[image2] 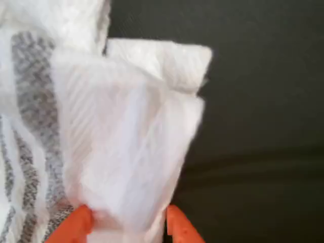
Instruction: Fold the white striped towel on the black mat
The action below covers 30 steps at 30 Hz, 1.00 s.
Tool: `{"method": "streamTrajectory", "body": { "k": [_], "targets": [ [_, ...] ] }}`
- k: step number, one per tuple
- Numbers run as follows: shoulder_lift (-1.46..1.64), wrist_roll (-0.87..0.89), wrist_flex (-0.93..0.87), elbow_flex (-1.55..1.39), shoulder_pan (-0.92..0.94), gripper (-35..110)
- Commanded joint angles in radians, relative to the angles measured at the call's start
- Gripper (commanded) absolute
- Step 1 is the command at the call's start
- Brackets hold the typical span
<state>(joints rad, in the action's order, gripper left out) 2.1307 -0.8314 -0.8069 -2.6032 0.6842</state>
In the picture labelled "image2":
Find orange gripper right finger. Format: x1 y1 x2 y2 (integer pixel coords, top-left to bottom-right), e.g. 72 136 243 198
166 205 206 243

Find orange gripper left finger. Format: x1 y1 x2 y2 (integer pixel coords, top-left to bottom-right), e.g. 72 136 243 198
45 205 94 243

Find white striped towel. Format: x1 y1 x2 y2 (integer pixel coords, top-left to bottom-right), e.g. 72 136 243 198
0 0 214 243

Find large dark grey mat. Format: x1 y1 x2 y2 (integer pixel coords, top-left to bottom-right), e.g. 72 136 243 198
102 0 324 243

